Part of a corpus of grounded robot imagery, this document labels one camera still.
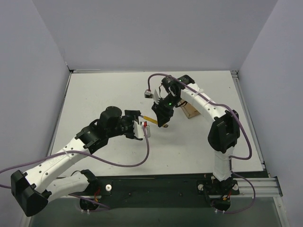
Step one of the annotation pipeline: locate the yellow utility knife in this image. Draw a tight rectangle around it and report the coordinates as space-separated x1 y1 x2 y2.
140 115 168 128

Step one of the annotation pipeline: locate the brown cardboard express box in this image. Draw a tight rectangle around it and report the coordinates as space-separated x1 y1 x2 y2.
178 99 200 119

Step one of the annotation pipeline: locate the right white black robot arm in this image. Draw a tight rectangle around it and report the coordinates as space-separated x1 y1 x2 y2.
144 75 240 182

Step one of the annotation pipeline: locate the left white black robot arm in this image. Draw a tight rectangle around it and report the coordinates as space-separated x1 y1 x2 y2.
10 106 150 217

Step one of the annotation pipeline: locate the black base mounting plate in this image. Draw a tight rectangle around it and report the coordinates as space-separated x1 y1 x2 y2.
76 174 240 209

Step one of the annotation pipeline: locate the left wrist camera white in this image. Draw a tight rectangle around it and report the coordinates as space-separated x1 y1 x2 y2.
134 121 151 139

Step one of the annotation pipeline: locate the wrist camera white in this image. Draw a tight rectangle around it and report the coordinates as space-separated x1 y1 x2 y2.
144 89 160 103
134 121 151 139

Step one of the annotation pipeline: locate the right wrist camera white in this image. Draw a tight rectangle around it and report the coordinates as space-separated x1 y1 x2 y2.
144 89 160 103

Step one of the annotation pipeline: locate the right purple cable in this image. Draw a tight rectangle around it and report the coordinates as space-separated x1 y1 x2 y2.
147 73 256 215

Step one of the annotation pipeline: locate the aluminium front rail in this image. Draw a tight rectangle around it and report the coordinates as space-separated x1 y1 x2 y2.
28 177 284 199

